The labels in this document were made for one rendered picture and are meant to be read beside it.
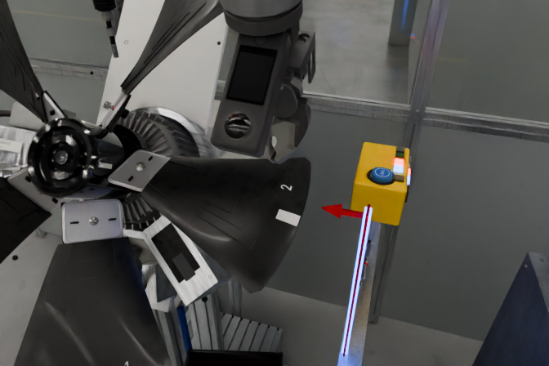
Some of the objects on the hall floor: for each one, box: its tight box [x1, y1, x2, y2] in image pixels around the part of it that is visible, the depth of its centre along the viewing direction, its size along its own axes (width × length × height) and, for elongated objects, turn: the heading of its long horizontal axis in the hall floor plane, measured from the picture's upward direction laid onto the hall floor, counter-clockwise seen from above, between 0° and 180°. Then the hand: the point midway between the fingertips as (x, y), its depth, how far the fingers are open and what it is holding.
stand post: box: [152, 300, 186, 366], centre depth 118 cm, size 4×9×91 cm, turn 73°
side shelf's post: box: [228, 278, 243, 318], centre depth 155 cm, size 4×4×83 cm
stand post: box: [189, 290, 225, 350], centre depth 129 cm, size 4×9×115 cm, turn 73°
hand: (274, 160), depth 51 cm, fingers closed
